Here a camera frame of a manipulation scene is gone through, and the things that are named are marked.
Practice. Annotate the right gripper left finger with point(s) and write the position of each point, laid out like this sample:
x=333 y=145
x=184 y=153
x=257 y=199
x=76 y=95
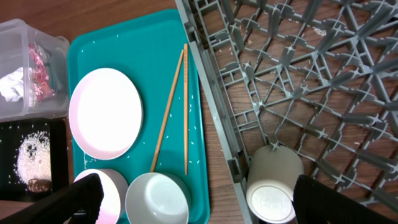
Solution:
x=78 y=203

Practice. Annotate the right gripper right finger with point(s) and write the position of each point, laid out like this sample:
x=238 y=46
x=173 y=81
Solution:
x=316 y=203

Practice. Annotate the small pink bowl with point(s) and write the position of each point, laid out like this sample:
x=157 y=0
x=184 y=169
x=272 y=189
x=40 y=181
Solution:
x=115 y=188

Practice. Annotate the white paper cup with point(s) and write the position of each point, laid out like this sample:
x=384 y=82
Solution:
x=271 y=180

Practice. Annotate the grey metal bowl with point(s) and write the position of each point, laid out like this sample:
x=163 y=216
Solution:
x=158 y=198

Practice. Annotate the large white plate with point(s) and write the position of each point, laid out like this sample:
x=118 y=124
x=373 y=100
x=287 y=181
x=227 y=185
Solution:
x=105 y=113

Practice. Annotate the red snack wrapper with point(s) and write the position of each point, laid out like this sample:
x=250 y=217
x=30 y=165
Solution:
x=42 y=72

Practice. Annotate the white napkin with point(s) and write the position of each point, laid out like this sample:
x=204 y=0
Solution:
x=12 y=85

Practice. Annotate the grey dishwasher rack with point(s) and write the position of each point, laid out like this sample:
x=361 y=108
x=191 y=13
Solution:
x=318 y=77

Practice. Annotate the brown food scrap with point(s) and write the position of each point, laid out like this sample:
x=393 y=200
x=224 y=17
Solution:
x=39 y=185

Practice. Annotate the spilled white rice pile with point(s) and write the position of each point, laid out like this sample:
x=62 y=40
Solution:
x=33 y=160

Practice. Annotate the black plastic tray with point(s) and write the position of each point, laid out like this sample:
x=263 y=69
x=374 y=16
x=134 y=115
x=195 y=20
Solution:
x=12 y=134

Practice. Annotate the clear plastic bin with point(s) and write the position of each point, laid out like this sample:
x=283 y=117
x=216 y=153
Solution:
x=16 y=36

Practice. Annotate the teal serving tray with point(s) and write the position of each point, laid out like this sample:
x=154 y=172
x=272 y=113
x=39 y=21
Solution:
x=146 y=50

